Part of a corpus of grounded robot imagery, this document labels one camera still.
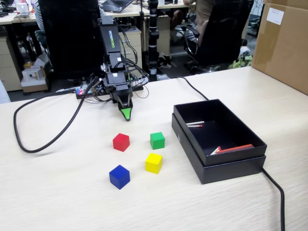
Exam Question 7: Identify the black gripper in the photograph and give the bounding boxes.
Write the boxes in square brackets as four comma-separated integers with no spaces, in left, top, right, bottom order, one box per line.
[103,71,135,122]

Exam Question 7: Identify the red wooden cube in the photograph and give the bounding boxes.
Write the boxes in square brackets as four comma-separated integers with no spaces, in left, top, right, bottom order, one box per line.
[112,133,130,152]

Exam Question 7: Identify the green wooden cube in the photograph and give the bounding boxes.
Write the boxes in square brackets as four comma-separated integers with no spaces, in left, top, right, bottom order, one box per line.
[150,131,166,150]

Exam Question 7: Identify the yellow wooden cube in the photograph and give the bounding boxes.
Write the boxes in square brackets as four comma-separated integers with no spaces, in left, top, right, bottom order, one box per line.
[145,153,163,174]

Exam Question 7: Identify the blue wooden cube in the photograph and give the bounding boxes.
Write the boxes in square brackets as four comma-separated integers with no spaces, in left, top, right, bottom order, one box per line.
[109,164,131,191]

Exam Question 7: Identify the small open cardboard box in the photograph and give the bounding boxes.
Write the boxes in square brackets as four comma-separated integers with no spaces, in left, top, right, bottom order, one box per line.
[21,64,49,94]

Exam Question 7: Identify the white product box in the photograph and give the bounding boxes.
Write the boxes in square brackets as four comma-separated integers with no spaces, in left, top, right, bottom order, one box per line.
[22,68,42,83]

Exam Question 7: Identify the black cardboard box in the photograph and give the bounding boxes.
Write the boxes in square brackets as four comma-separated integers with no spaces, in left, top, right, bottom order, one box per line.
[173,98,268,167]
[171,113,267,185]

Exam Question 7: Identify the large brown cardboard box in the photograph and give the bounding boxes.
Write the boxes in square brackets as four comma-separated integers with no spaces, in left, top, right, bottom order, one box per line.
[251,0,308,96]

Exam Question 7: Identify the cardboard scraps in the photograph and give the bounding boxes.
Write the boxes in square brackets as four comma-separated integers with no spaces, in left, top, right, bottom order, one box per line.
[157,53,178,69]

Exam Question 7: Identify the beige drawer cabinet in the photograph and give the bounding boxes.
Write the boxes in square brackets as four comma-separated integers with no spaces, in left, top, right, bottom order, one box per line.
[105,26,143,70]
[0,36,24,92]

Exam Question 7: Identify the black pole white rings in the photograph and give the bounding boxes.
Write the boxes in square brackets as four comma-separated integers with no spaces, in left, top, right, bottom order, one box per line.
[147,0,161,77]

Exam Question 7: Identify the tall black office chair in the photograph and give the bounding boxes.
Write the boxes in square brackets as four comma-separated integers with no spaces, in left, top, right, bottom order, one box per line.
[38,0,108,81]

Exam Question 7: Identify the beige office desk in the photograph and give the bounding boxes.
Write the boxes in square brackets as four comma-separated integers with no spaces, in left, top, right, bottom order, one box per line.
[100,2,198,19]
[0,12,39,26]

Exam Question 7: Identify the black laptop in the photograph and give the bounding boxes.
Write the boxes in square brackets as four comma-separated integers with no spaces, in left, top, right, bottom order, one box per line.
[100,0,133,13]

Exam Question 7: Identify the orange red stick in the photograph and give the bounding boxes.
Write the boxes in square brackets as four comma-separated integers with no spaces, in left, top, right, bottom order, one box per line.
[218,143,255,154]

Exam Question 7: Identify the black armrest office chair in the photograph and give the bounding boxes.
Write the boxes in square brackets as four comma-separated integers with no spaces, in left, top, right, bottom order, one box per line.
[181,0,255,74]

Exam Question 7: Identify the white garment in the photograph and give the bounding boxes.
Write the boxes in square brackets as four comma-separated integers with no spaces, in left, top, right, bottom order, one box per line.
[0,79,11,104]

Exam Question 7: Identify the green plush toy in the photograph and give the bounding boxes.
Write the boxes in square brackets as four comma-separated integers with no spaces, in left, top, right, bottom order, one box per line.
[228,53,253,70]

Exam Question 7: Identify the seated person beige shirt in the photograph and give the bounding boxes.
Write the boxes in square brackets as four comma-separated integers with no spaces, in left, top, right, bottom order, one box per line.
[170,0,217,48]

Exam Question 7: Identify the white shipping label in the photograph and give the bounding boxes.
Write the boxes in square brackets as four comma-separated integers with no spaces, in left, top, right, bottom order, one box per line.
[266,7,285,25]

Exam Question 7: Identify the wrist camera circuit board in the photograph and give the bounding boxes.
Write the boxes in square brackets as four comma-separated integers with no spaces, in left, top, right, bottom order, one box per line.
[90,80,107,95]

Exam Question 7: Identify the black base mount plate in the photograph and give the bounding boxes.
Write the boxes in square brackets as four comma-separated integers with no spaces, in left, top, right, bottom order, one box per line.
[76,85,145,101]

